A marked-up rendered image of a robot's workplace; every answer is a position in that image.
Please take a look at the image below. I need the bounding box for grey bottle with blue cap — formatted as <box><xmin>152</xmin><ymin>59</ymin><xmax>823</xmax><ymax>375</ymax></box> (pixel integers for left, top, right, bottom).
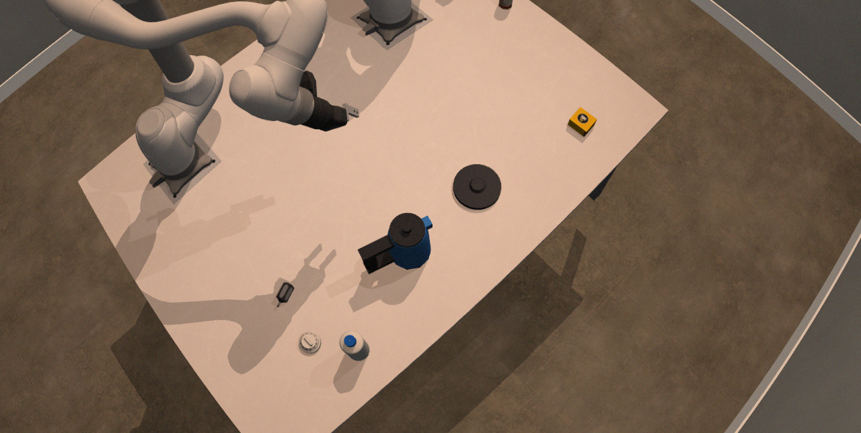
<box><xmin>340</xmin><ymin>331</ymin><xmax>370</xmax><ymax>361</ymax></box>

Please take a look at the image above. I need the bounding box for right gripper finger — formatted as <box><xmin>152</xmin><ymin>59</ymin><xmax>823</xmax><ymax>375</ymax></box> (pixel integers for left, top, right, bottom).
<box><xmin>342</xmin><ymin>103</ymin><xmax>359</xmax><ymax>122</ymax></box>

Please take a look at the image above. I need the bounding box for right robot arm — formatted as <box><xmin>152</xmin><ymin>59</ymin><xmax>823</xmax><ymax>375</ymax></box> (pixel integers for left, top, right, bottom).
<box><xmin>44</xmin><ymin>0</ymin><xmax>328</xmax><ymax>194</ymax></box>

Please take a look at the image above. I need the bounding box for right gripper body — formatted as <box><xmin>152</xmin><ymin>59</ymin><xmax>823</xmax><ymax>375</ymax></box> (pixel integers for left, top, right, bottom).
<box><xmin>280</xmin><ymin>71</ymin><xmax>347</xmax><ymax>132</ymax></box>

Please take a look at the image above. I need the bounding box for blue kettle with black handle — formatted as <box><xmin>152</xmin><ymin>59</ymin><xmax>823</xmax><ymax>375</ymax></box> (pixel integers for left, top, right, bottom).
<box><xmin>358</xmin><ymin>212</ymin><xmax>433</xmax><ymax>274</ymax></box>

